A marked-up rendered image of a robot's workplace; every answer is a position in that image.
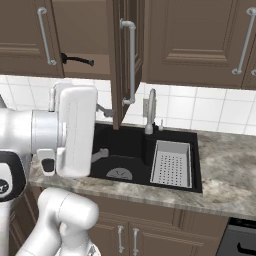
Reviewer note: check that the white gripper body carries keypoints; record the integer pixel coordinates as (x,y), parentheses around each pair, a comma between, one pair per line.
(77,133)

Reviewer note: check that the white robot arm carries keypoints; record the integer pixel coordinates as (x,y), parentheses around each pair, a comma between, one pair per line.
(20,133)

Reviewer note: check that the black kitchen sink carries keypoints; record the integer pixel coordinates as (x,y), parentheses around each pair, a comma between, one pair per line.
(133,153)

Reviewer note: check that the grey sink tap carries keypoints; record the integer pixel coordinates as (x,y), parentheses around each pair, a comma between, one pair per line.
(150,110)

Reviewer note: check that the grey perforated sink basket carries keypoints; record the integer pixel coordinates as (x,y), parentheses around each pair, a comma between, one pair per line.
(172,164)

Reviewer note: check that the brown base cabinet door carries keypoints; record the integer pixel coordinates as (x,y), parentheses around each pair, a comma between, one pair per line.
(173,241)
(106,238)

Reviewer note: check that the grey soap dispenser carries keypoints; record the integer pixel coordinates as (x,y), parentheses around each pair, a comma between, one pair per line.
(161,125)

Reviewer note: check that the dark grey dishwasher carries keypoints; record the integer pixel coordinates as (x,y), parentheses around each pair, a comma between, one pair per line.
(237,238)

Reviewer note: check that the grey wall socket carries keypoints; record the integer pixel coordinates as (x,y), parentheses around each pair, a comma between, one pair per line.
(145,107)

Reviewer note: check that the brown wall cabinet door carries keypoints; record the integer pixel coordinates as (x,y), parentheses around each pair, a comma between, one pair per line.
(117,66)
(20,36)
(196,40)

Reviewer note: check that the brown wall cabinet interior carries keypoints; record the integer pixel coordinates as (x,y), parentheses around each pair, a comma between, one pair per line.
(83,36)

